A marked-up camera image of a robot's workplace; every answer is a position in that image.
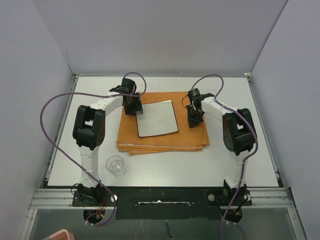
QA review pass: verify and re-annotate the orange cloth napkin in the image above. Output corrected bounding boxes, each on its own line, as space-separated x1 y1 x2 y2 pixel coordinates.
116 91 210 155

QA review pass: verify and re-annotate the white square plate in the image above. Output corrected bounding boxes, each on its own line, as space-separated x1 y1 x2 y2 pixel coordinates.
136 99 179 138

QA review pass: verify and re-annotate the clear drinking glass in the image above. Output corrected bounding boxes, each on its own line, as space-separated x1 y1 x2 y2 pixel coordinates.
105 155 126 177

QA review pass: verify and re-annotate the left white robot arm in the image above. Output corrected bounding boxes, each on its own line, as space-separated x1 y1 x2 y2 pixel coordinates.
72 77 143 206

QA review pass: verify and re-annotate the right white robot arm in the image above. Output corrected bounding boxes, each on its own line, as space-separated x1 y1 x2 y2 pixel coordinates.
186 88 257 205

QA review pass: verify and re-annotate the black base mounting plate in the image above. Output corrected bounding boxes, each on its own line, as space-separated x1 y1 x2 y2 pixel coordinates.
72 186 252 223

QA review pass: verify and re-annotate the pink box corner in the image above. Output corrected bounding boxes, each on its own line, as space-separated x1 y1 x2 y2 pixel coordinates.
49 229 75 240

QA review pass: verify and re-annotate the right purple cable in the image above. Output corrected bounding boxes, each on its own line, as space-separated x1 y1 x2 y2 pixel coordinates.
190 73 258 240

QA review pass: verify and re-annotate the purple cable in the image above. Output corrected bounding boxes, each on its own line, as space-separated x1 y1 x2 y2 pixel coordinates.
190 73 258 240
39 71 148 228

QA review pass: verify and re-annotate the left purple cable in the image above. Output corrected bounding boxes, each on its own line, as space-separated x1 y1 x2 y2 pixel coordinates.
39 71 148 228

